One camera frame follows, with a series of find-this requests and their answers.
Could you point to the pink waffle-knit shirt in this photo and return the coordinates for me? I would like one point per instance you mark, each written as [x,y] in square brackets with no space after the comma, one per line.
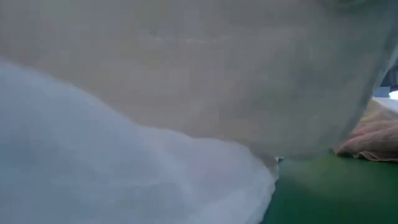
[373,140]

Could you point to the green table mat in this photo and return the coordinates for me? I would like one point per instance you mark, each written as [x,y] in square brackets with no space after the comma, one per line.
[326,193]

